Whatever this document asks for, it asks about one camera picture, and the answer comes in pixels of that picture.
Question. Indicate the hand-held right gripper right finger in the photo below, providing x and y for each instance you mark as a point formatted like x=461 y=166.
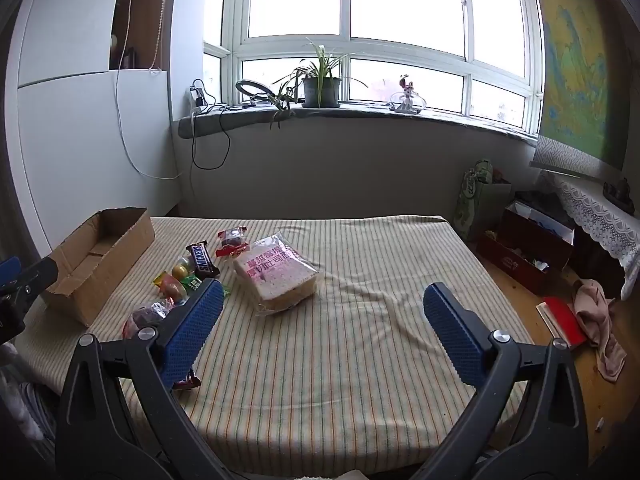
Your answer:
x=455 y=342

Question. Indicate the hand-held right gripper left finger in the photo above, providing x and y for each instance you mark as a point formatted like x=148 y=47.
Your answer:
x=192 y=332

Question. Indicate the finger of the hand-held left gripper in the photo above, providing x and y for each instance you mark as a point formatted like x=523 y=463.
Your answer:
x=35 y=276
x=8 y=270

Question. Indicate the orange ball candy clear wrapper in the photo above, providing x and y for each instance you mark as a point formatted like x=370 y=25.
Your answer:
x=173 y=291

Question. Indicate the red dark cake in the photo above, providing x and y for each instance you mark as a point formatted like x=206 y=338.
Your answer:
x=145 y=317
x=232 y=241

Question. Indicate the orange red candy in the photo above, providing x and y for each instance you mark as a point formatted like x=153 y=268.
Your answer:
x=161 y=280

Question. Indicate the brown cardboard box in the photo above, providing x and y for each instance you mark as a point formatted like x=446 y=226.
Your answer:
x=110 y=255

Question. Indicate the sliced bread packet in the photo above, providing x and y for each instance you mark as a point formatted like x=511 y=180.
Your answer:
x=280 y=275

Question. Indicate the green wrapped candy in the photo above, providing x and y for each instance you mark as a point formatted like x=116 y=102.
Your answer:
x=191 y=284

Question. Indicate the yellow egg candy clear wrapper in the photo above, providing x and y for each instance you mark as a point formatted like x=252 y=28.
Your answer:
x=180 y=271

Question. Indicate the brown chocolate bar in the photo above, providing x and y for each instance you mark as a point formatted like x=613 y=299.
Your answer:
x=202 y=258

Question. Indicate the red cardboard box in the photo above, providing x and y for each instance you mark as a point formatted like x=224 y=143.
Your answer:
x=510 y=262

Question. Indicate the red book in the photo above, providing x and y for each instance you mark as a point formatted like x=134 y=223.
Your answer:
x=565 y=320

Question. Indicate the dark red open box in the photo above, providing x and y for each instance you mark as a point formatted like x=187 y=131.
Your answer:
x=530 y=235

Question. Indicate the striped sheet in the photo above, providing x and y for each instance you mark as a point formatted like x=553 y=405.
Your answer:
x=325 y=360

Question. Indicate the green white box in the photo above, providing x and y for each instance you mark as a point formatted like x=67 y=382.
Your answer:
x=475 y=200

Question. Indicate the white cabinet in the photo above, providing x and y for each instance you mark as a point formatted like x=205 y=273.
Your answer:
x=75 y=135

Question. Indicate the pink cloth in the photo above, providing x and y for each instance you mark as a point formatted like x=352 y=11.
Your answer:
x=600 y=320

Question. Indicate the small white scrap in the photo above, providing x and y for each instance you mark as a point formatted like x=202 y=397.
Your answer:
x=600 y=424

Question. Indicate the white lace cloth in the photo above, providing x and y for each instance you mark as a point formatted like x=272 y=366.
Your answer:
x=595 y=215

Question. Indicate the grey patterned cloth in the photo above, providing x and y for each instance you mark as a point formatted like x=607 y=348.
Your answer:
x=565 y=157

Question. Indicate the dark small ornament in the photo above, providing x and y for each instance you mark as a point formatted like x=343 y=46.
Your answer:
x=617 y=191

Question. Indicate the small rabbit figurine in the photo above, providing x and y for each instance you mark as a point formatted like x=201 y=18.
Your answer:
x=407 y=95

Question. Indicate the grey window sill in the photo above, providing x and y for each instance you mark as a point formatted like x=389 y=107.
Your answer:
x=350 y=112

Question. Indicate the potted spider plant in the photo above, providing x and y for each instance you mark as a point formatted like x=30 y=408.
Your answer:
x=321 y=92

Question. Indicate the white framed window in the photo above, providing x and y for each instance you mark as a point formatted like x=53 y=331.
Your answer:
x=345 y=10

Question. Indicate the wall map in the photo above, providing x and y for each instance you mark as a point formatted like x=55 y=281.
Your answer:
x=575 y=60

